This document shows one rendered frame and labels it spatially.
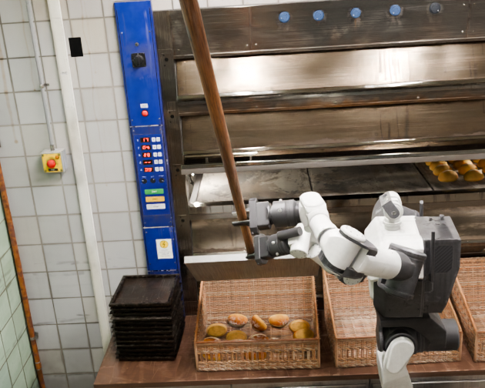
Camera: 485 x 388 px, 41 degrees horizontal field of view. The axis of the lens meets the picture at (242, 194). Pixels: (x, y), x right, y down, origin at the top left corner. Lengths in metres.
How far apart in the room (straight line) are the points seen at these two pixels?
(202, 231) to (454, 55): 1.43
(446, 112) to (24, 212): 2.06
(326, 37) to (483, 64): 0.71
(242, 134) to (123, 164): 0.58
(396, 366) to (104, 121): 1.68
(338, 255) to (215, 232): 1.43
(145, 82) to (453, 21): 1.38
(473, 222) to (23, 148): 2.18
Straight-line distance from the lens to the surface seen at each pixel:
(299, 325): 3.18
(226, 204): 3.15
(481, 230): 3.36
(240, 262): 2.66
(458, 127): 3.15
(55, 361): 3.73
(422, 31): 3.05
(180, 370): 3.04
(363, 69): 3.01
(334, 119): 3.05
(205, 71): 1.24
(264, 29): 2.96
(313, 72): 2.98
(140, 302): 3.00
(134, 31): 2.96
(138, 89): 3.00
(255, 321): 3.21
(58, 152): 3.12
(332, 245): 1.87
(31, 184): 3.29
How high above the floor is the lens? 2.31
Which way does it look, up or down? 20 degrees down
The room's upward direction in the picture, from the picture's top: 4 degrees counter-clockwise
